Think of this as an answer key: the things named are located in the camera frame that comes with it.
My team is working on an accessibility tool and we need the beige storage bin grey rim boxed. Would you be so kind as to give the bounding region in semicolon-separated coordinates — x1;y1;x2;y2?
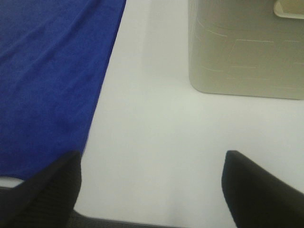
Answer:
188;0;304;100

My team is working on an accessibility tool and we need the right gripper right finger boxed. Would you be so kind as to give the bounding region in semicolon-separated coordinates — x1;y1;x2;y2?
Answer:
221;151;304;228

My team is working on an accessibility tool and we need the blue microfibre towel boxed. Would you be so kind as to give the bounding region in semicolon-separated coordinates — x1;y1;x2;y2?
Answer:
0;0;126;180

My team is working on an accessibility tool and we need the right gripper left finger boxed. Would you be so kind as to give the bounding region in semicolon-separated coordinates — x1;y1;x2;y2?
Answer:
0;152;82;228

